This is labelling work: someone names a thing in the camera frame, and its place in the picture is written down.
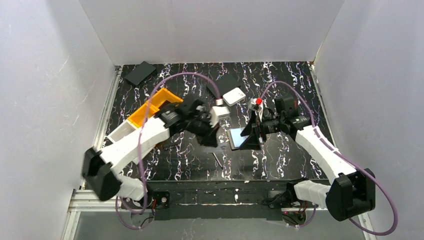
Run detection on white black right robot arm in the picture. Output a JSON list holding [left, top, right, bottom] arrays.
[[239, 96, 376, 222]]

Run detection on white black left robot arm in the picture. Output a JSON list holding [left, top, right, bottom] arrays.
[[81, 98, 228, 201]]

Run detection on yellow black screwdriver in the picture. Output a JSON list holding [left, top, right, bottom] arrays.
[[212, 152, 224, 170]]

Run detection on white rectangular box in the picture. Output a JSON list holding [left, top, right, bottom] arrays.
[[222, 87, 246, 107]]

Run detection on black screwdriver bit strip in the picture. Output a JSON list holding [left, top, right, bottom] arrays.
[[162, 143, 179, 150]]

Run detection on black flat box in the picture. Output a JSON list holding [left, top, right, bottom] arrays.
[[206, 73, 241, 99]]

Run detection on yellow plastic bin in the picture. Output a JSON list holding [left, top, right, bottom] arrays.
[[127, 88, 183, 128]]

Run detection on white plastic bin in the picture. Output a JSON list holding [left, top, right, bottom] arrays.
[[106, 119, 137, 143]]

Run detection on black flat pad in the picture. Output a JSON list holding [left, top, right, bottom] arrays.
[[124, 61, 157, 87]]

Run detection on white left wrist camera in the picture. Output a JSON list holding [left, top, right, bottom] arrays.
[[209, 98, 230, 127]]

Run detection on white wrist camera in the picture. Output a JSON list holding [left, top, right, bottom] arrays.
[[209, 98, 230, 127], [248, 98, 264, 122]]

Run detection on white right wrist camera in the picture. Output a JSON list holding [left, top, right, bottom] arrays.
[[248, 98, 264, 122]]

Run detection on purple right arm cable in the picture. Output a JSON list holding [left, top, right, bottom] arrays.
[[259, 80, 399, 237]]

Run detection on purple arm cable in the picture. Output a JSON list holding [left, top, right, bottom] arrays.
[[115, 72, 222, 231], [259, 80, 399, 237]]

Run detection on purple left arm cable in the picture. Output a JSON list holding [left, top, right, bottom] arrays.
[[115, 72, 222, 231]]

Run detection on aluminium left side rail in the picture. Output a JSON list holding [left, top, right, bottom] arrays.
[[80, 66, 122, 190]]

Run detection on aluminium rail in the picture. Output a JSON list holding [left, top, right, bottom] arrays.
[[67, 187, 369, 213], [80, 66, 122, 190]]

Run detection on aluminium front rail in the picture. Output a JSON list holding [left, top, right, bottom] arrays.
[[67, 187, 369, 213]]

